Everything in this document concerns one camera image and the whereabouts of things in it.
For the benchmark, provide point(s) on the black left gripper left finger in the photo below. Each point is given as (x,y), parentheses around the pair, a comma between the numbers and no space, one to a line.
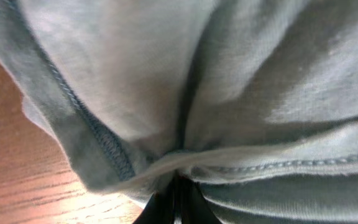
(161,207)

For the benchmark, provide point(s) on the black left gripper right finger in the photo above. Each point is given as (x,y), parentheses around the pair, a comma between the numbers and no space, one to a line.
(193,207)

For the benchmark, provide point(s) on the light blue t-shirt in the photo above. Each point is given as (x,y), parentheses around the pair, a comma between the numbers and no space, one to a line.
(256,102)

